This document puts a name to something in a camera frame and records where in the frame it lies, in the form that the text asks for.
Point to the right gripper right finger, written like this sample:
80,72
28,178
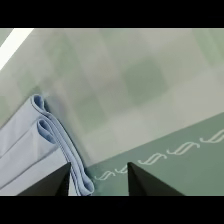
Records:
143,183

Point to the light blue shirt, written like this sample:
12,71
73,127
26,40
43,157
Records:
23,140

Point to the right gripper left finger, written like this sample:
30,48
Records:
55,183

